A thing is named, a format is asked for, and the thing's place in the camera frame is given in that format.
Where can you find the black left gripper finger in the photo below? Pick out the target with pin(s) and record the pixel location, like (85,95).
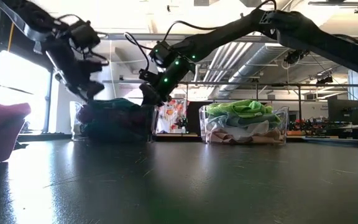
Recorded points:
(87,90)

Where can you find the dark teal towel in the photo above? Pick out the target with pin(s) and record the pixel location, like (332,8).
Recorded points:
(113,105)
(117,132)

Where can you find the clear plastic bin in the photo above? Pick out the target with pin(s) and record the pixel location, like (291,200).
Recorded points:
(283,124)
(73,121)

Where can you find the lime green towel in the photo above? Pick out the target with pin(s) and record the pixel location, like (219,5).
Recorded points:
(238,109)

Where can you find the light blue towel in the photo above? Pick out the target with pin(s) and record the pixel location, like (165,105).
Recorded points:
(259,119)

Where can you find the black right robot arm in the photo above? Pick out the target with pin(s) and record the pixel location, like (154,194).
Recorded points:
(291,28)

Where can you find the floral poster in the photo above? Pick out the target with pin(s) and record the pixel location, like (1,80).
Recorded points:
(172,115)

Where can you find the black panel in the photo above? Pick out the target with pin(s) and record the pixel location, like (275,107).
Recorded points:
(194,118)

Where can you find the grey overhead rig beam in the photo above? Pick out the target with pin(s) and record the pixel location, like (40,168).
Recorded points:
(126,36)

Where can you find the black pipe railing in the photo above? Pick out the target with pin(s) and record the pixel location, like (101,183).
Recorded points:
(228,83)

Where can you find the large bright window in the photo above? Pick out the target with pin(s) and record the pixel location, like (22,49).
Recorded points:
(20,81)

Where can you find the white towel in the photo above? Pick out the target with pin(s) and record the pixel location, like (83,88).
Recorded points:
(244,132)

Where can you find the beige towel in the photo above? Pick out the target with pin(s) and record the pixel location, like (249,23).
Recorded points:
(272,137)

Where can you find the black ceiling spotlight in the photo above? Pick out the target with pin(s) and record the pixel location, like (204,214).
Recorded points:
(295,55)
(324,80)

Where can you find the cluttered workbench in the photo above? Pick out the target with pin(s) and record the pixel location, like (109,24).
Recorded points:
(322,127)

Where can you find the dark computer monitor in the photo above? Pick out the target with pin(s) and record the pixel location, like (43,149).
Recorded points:
(343,110)

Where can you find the black aluminium table frame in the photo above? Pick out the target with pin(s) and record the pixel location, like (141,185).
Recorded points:
(42,137)

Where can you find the silver ceiling duct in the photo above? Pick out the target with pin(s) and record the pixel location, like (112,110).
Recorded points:
(247,70)

